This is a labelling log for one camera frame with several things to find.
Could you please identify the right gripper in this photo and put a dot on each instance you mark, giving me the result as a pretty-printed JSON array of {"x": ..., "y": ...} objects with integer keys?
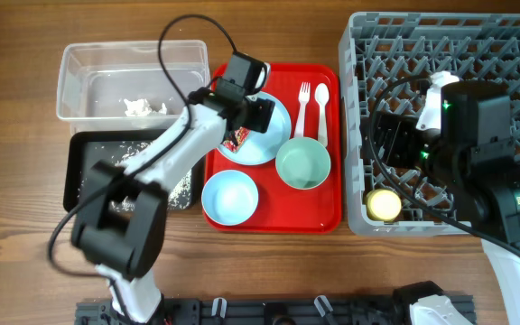
[{"x": 387, "y": 139}]

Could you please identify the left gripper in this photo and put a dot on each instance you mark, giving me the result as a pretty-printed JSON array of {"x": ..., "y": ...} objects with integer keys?
[{"x": 262, "y": 114}]

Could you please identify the red snack wrapper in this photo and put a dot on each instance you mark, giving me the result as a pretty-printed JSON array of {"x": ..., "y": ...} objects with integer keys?
[{"x": 235, "y": 139}]

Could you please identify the light blue plate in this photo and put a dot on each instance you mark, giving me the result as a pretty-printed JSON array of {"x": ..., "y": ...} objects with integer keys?
[{"x": 261, "y": 148}]

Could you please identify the white plastic fork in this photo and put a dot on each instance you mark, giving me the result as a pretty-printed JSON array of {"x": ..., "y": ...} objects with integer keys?
[{"x": 303, "y": 98}]

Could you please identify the yellow plastic cup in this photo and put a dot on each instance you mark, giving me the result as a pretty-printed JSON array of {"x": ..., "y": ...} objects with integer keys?
[{"x": 383, "y": 205}]

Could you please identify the mint green bowl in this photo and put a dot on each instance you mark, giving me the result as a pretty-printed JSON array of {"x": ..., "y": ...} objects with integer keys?
[{"x": 303, "y": 163}]

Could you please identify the white plastic spoon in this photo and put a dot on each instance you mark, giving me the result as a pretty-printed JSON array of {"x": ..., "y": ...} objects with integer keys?
[{"x": 322, "y": 97}]

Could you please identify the light blue small bowl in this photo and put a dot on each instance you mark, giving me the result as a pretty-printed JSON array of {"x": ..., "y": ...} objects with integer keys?
[{"x": 230, "y": 198}]

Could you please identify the white napkin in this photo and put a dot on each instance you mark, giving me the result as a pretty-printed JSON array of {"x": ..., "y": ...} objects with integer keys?
[{"x": 141, "y": 107}]

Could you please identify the white rice pile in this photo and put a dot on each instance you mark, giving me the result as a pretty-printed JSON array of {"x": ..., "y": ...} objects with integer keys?
[{"x": 115, "y": 152}]

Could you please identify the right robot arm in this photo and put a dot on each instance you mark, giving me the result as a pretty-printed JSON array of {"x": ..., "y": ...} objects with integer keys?
[{"x": 470, "y": 151}]

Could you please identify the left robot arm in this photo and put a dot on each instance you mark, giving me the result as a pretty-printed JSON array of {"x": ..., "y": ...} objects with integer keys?
[{"x": 121, "y": 215}]

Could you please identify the grey dishwasher rack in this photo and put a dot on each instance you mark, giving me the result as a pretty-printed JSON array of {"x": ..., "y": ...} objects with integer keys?
[{"x": 378, "y": 48}]

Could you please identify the red serving tray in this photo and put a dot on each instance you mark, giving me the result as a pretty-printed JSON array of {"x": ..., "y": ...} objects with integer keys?
[{"x": 281, "y": 208}]

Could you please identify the clear plastic bin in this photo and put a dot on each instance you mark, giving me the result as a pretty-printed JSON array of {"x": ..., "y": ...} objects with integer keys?
[{"x": 96, "y": 77}]

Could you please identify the black plastic tray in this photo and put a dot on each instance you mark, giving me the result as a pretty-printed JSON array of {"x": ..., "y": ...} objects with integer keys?
[{"x": 75, "y": 160}]

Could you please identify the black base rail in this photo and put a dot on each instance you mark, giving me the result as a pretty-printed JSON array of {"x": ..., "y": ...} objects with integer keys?
[{"x": 375, "y": 309}]

